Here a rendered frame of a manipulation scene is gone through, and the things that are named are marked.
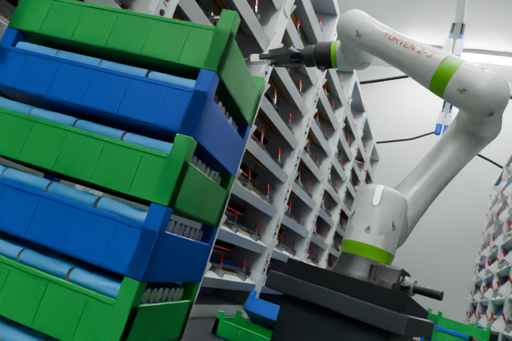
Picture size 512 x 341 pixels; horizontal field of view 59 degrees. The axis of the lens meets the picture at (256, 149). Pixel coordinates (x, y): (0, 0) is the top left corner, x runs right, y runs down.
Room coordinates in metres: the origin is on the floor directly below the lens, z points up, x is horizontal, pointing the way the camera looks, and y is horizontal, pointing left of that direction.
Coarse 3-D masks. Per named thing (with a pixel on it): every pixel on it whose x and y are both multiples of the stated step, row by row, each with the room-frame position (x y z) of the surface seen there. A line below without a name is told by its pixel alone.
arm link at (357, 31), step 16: (352, 16) 1.21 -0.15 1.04; (368, 16) 1.21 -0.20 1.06; (352, 32) 1.22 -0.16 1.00; (368, 32) 1.19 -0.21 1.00; (384, 32) 1.17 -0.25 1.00; (352, 48) 1.28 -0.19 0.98; (368, 48) 1.21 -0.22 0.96; (384, 48) 1.17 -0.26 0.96; (400, 48) 1.14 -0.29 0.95; (416, 48) 1.12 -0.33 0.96; (432, 48) 1.11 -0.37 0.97; (400, 64) 1.16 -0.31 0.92; (416, 64) 1.12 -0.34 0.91; (432, 64) 1.09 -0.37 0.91; (416, 80) 1.15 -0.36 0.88
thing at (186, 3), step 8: (184, 0) 1.17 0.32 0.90; (192, 0) 1.19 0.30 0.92; (176, 8) 1.35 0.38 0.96; (184, 8) 1.19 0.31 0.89; (192, 8) 1.21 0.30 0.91; (176, 16) 1.34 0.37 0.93; (184, 16) 1.37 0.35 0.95; (192, 16) 1.22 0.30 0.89; (200, 16) 1.25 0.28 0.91; (208, 24) 1.29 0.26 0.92; (256, 72) 1.69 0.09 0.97
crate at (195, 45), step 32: (32, 0) 0.56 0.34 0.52; (64, 0) 0.55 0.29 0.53; (32, 32) 0.56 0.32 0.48; (64, 32) 0.54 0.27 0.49; (96, 32) 0.53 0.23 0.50; (128, 32) 0.52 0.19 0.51; (160, 32) 0.51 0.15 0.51; (192, 32) 0.50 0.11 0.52; (224, 32) 0.49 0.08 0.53; (128, 64) 0.56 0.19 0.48; (160, 64) 0.52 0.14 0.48; (192, 64) 0.49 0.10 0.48; (224, 64) 0.50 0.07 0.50; (224, 96) 0.56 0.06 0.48; (256, 96) 0.65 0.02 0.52
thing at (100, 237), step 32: (0, 192) 0.54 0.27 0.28; (32, 192) 0.53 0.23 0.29; (0, 224) 0.54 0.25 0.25; (32, 224) 0.53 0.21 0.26; (64, 224) 0.52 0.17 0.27; (96, 224) 0.51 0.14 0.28; (128, 224) 0.49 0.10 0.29; (160, 224) 0.49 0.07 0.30; (96, 256) 0.50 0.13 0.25; (128, 256) 0.49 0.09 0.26; (160, 256) 0.51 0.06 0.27; (192, 256) 0.61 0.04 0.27
